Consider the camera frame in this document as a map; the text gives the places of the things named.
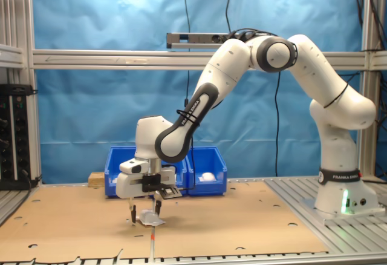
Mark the blue bin holding cotton packet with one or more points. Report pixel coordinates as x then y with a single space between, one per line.
211 189

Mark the chipboard wood board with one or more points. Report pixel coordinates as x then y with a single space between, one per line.
96 180

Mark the blue bin holding syringes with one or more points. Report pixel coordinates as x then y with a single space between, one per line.
113 156

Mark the blue bin holding masks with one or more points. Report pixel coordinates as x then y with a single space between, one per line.
181 175

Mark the brown cardboard sheet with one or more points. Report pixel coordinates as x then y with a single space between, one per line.
242 231
75 234

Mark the black equipment rack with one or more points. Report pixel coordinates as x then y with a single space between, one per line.
15 141

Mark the horizontal aluminium beam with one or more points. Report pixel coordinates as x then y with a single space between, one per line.
106 59

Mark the silver power strip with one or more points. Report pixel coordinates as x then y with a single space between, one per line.
196 39

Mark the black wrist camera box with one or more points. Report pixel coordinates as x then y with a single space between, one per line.
151 183

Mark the aluminium frame post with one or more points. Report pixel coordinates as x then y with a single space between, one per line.
18 11
366 156

